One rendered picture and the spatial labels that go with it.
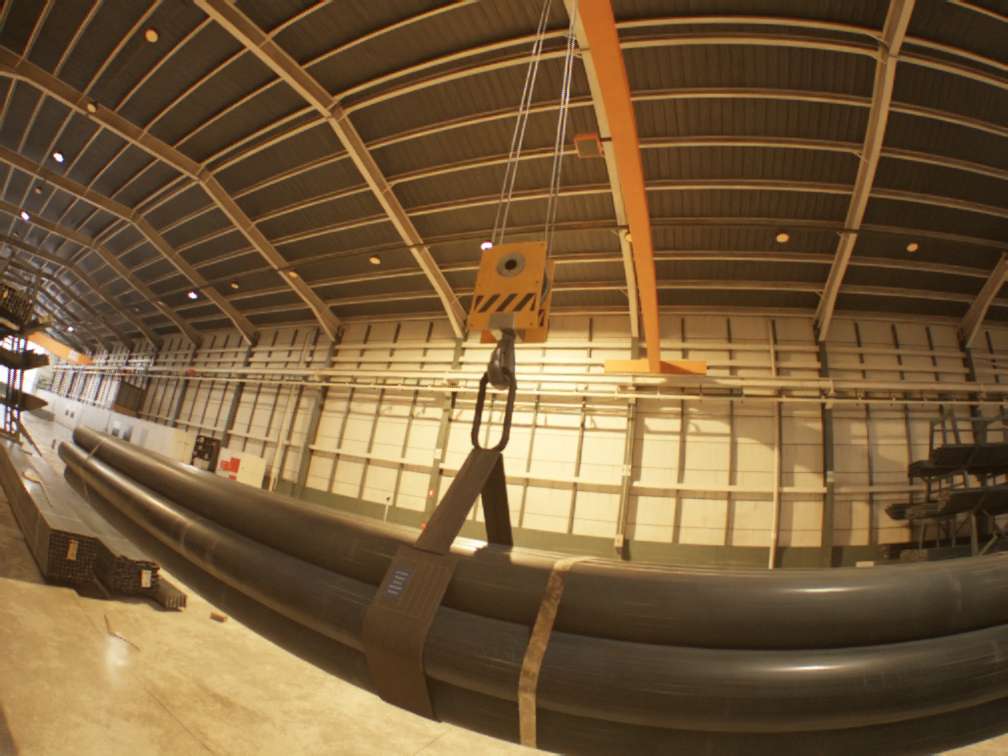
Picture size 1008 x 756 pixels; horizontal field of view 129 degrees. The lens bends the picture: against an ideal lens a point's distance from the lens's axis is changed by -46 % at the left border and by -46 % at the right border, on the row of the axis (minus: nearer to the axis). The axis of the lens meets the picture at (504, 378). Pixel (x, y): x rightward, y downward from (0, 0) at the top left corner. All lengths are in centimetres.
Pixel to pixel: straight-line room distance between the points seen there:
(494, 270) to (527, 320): 22
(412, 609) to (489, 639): 17
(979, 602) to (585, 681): 82
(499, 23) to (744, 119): 538
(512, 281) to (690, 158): 971
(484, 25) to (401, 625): 944
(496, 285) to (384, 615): 95
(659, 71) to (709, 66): 103
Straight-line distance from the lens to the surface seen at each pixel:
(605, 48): 525
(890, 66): 1024
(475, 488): 110
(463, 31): 976
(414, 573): 99
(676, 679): 82
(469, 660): 88
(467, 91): 1055
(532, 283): 131
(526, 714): 92
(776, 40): 975
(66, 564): 458
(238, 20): 1050
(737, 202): 1176
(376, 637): 98
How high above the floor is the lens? 151
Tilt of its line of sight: 19 degrees up
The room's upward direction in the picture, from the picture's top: 9 degrees clockwise
